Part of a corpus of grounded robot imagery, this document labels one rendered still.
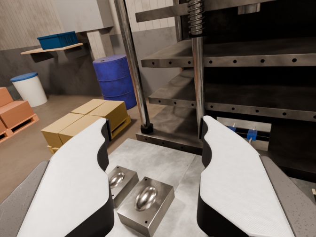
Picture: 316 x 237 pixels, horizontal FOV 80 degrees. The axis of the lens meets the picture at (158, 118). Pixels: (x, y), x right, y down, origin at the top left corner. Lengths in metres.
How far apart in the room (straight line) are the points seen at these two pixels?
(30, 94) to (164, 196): 4.94
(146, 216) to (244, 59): 0.79
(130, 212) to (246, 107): 0.74
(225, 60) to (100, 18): 3.08
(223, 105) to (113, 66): 2.62
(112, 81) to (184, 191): 2.84
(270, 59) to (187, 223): 0.76
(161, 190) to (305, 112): 0.72
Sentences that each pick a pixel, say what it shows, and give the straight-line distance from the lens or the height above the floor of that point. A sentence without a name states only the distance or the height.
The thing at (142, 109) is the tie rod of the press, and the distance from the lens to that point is 1.28.
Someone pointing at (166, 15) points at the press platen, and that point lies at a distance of 1.12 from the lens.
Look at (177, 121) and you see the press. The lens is 1.45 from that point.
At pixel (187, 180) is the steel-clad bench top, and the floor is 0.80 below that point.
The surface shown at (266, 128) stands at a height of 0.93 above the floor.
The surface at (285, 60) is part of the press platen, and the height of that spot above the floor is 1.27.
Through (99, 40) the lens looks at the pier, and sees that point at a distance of 3.99.
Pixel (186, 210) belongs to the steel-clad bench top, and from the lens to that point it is 0.87.
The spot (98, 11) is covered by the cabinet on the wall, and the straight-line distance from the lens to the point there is 3.84.
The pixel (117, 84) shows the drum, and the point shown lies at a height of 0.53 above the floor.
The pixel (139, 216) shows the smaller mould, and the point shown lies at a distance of 0.80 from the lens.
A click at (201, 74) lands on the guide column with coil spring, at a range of 1.02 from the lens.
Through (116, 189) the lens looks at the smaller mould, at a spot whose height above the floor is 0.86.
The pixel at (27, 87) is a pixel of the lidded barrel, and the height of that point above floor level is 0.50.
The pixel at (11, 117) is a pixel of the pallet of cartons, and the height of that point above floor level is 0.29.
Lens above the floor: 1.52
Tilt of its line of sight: 28 degrees down
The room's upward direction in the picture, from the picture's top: 10 degrees counter-clockwise
